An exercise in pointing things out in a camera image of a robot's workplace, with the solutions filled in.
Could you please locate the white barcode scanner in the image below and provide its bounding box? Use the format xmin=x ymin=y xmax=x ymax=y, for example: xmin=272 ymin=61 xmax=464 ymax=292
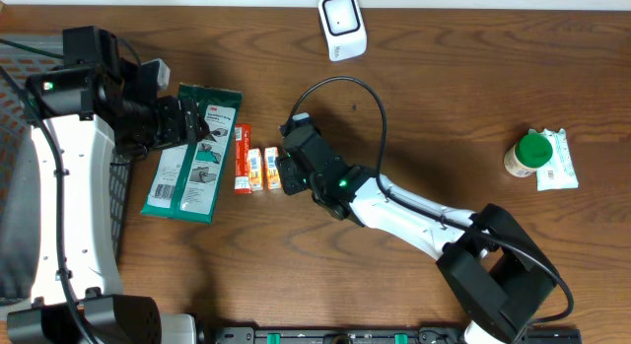
xmin=317 ymin=0 xmax=368 ymax=62

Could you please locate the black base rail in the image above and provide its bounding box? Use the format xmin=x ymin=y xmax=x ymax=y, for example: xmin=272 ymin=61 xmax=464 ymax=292
xmin=202 ymin=326 xmax=497 ymax=344

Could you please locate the orange tissue pack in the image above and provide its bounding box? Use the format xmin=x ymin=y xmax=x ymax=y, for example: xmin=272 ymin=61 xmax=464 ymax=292
xmin=247 ymin=149 xmax=263 ymax=191
xmin=264 ymin=147 xmax=282 ymax=190

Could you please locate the red orange stick packet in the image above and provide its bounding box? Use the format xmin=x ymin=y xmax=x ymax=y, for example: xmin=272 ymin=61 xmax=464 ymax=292
xmin=235 ymin=123 xmax=251 ymax=194

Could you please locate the white green packet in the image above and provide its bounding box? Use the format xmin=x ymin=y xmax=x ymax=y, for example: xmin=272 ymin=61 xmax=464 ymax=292
xmin=141 ymin=84 xmax=243 ymax=224

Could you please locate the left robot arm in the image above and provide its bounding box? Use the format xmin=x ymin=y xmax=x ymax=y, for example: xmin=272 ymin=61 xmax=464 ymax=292
xmin=7 ymin=26 xmax=209 ymax=343

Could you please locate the light green tissue packet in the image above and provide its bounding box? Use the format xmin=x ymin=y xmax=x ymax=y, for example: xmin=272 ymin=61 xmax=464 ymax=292
xmin=528 ymin=128 xmax=579 ymax=191

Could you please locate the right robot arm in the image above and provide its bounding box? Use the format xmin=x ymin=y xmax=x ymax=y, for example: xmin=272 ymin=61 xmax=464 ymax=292
xmin=275 ymin=150 xmax=568 ymax=343

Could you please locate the grey plastic mesh basket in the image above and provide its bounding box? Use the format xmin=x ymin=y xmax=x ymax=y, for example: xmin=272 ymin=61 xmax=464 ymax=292
xmin=1 ymin=34 xmax=131 ymax=311

